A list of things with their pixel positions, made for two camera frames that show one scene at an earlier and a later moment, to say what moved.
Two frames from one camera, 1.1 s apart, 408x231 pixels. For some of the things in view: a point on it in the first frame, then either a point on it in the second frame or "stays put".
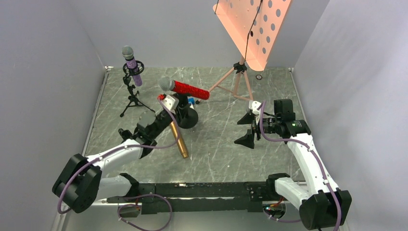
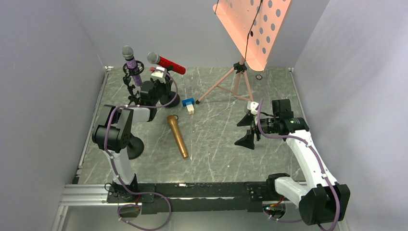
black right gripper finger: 248,140 stays put
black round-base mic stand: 187,116 -> 170,99
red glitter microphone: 168,84 -> 154,58
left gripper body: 184,106 -> 132,88
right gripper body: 255,127 stays put
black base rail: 198,197 stays put
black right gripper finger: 248,119 stays put
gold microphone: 180,142 stays put
